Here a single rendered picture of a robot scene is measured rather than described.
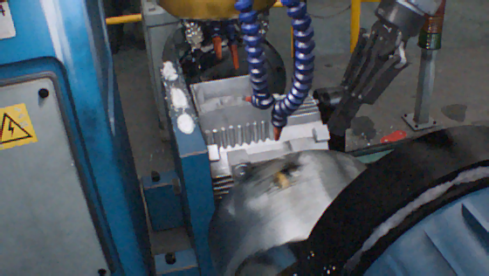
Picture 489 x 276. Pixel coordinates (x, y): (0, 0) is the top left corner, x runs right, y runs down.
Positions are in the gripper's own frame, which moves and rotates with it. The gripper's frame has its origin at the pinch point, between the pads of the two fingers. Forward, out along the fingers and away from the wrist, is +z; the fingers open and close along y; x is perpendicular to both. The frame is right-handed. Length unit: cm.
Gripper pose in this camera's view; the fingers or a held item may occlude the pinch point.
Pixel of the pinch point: (343, 113)
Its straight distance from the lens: 81.0
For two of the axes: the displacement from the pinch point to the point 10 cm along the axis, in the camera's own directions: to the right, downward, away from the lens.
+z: -4.3, 8.2, 3.8
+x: 8.6, 2.6, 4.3
